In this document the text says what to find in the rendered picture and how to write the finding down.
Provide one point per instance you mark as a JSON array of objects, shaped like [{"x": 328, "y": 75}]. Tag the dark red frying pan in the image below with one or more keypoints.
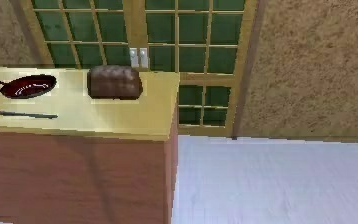
[{"x": 28, "y": 86}]

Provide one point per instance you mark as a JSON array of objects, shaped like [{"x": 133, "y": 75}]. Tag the brown wooden counter cabinet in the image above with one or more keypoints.
[{"x": 87, "y": 173}]

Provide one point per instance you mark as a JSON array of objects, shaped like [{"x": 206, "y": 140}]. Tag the dark grey knife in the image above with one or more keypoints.
[{"x": 28, "y": 115}]

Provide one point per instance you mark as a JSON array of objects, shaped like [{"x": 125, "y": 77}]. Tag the brown bread loaf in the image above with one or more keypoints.
[{"x": 114, "y": 82}]

